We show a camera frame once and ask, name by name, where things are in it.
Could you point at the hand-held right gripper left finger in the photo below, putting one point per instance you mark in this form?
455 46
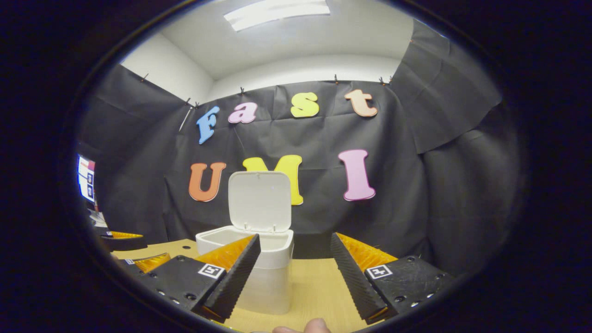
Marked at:
231 282

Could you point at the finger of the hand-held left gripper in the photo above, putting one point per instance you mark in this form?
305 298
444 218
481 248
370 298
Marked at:
122 243
148 263

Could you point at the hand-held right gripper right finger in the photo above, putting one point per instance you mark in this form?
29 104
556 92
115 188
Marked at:
354 282

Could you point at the white desktop garbage bin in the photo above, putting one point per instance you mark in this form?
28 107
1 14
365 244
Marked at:
259 199

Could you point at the wooden desktop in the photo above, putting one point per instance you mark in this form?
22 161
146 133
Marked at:
319 286

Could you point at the white side table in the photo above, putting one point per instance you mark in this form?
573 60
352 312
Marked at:
98 218

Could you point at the computer monitor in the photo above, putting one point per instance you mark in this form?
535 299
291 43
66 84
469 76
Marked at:
86 178

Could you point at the thin white strip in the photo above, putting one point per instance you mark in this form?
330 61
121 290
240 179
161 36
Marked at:
185 119

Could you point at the black backdrop cloth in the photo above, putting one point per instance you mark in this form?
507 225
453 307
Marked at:
323 134

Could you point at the ceiling light panel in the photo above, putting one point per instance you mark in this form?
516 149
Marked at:
277 11

